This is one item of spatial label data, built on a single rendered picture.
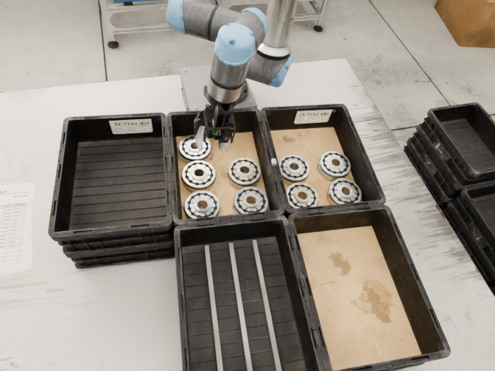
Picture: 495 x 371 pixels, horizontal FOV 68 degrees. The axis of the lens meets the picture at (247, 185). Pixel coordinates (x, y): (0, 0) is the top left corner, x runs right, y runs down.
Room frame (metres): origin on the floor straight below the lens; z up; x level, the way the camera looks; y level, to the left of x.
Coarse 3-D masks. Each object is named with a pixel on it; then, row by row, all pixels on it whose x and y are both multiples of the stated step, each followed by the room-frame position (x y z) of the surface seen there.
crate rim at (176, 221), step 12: (240, 108) 0.86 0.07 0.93; (252, 108) 0.87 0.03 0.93; (168, 120) 0.75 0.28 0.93; (168, 132) 0.70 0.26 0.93; (264, 132) 0.77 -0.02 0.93; (168, 144) 0.66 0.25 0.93; (264, 144) 0.72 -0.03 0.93; (276, 180) 0.60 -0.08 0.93; (276, 192) 0.56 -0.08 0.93; (216, 216) 0.45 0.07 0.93; (228, 216) 0.46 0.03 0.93; (240, 216) 0.46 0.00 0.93; (252, 216) 0.47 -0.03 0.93
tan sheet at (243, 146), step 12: (240, 132) 0.84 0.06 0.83; (252, 132) 0.85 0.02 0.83; (216, 144) 0.77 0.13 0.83; (228, 144) 0.78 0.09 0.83; (240, 144) 0.79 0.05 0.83; (252, 144) 0.80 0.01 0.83; (216, 156) 0.72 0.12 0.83; (228, 156) 0.73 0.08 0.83; (240, 156) 0.74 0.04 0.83; (252, 156) 0.75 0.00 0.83; (180, 168) 0.65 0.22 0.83; (216, 168) 0.68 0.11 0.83; (180, 180) 0.61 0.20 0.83; (216, 180) 0.63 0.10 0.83; (180, 192) 0.57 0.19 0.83; (192, 192) 0.57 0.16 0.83; (216, 192) 0.59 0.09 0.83; (228, 192) 0.60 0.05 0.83; (264, 192) 0.62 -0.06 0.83; (228, 204) 0.56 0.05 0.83; (252, 204) 0.57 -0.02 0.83
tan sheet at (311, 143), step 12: (276, 132) 0.87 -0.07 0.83; (288, 132) 0.88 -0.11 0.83; (300, 132) 0.89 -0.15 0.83; (312, 132) 0.90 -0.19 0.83; (324, 132) 0.91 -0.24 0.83; (276, 144) 0.82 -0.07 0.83; (288, 144) 0.83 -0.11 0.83; (300, 144) 0.84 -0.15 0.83; (312, 144) 0.85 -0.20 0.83; (324, 144) 0.86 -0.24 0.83; (336, 144) 0.87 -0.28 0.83; (300, 156) 0.79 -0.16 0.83; (312, 156) 0.80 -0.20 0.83; (312, 168) 0.75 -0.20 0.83; (312, 180) 0.70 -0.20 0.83; (324, 180) 0.70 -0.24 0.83; (324, 192) 0.66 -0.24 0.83; (324, 204) 0.62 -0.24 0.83
